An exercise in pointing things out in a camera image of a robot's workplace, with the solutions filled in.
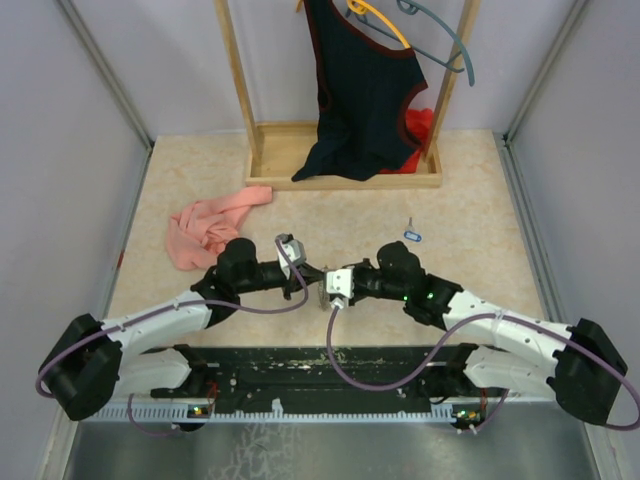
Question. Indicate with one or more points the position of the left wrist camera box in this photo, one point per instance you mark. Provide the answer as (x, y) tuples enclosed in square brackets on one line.
[(290, 253)]

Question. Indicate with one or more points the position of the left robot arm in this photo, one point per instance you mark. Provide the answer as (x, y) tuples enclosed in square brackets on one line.
[(95, 360)]

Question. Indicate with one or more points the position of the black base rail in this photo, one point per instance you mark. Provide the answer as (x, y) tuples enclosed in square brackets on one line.
[(249, 379)]

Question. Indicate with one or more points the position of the wooden clothes rack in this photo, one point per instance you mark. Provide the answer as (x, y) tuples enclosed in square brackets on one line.
[(277, 150)]

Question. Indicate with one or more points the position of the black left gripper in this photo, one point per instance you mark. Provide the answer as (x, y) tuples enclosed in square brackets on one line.
[(310, 274)]

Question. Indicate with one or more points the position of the red cloth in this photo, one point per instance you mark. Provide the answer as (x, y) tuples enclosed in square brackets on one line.
[(419, 124)]

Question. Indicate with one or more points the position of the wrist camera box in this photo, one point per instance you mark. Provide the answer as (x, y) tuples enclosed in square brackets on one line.
[(290, 253), (339, 287)]

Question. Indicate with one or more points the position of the large keyring with small rings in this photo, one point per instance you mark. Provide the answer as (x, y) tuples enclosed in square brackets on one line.
[(323, 296)]

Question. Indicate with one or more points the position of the blue tagged key bunch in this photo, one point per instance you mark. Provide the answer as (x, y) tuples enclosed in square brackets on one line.
[(410, 233)]

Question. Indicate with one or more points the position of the dark navy tank top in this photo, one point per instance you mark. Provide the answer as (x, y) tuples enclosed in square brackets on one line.
[(364, 90)]

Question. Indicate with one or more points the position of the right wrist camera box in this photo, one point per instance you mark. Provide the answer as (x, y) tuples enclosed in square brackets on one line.
[(339, 287)]

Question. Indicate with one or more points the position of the pink cloth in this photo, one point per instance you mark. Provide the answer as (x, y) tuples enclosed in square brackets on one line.
[(200, 232)]

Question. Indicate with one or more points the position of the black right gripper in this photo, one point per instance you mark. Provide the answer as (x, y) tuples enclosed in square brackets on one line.
[(365, 264)]

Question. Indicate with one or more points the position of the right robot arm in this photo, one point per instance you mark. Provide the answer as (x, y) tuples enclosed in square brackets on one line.
[(576, 365)]

